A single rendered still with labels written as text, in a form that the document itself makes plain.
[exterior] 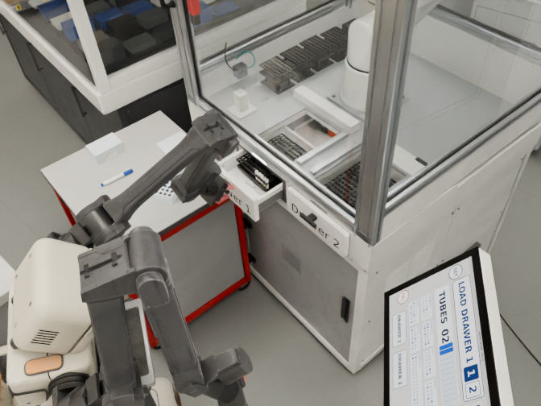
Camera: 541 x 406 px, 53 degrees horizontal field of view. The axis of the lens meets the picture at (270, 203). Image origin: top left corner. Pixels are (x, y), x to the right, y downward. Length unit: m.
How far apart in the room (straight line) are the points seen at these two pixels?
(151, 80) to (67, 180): 0.60
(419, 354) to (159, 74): 1.73
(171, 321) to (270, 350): 1.62
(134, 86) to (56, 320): 1.56
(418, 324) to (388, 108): 0.53
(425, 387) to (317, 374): 1.20
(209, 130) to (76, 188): 1.08
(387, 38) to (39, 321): 0.91
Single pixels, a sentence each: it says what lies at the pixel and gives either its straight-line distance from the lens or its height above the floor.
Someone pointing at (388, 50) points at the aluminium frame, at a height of 1.61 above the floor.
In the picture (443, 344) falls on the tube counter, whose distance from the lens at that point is 1.34.
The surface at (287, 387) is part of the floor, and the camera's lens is 2.47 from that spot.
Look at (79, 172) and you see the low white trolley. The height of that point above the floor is 0.76.
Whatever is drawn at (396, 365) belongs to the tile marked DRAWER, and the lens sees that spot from 1.42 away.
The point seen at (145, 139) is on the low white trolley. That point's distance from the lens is 2.40.
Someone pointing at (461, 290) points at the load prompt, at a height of 1.15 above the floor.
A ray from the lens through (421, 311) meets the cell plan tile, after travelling 1.43.
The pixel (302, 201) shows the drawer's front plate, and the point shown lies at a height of 0.92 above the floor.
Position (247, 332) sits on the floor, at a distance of 2.60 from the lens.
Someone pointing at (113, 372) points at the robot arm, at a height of 1.35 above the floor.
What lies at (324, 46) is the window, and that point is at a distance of 1.43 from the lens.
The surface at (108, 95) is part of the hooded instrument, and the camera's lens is 2.48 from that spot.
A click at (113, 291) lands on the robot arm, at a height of 1.59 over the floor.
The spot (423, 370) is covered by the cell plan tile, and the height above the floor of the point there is 1.06.
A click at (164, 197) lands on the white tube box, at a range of 2.08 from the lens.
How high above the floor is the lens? 2.25
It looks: 47 degrees down
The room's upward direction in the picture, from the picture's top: 4 degrees counter-clockwise
